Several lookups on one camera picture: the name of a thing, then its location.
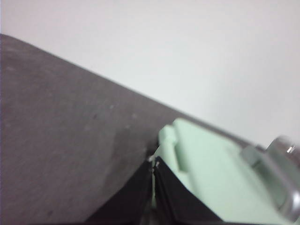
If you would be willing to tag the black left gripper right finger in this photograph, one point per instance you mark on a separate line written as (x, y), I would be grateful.
(178, 201)

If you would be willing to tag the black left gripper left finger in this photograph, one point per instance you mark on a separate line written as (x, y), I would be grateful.
(131, 201)

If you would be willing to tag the mint green hinged griddle lid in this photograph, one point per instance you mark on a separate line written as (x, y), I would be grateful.
(215, 168)

